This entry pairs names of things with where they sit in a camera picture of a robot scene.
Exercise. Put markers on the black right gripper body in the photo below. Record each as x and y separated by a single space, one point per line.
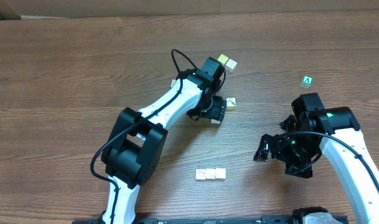
273 147

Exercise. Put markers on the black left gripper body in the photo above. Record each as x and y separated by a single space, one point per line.
217 109

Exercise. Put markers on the wooden block number three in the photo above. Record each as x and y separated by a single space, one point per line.
220 174

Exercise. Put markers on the wooden block with squiggle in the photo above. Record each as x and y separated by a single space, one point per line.
210 174

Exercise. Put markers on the wooden block with dots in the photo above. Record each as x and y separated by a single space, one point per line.
200 174

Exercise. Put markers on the yellow sided wooden block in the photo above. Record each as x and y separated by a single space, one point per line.
214 121

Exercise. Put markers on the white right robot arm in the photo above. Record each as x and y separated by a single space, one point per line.
334 133

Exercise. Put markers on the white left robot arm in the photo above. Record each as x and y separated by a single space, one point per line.
131 154

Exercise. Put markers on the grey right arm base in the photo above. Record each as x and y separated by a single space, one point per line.
312 215

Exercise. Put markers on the wooden block with hammer picture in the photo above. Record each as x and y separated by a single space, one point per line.
231 103

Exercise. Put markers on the plain wooden block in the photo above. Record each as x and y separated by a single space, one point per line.
230 65

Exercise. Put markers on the yellow top wooden block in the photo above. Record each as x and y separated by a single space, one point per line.
223 59

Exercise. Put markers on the green letter wooden block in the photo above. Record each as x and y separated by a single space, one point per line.
306 82

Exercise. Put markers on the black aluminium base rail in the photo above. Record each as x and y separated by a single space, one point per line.
279 219

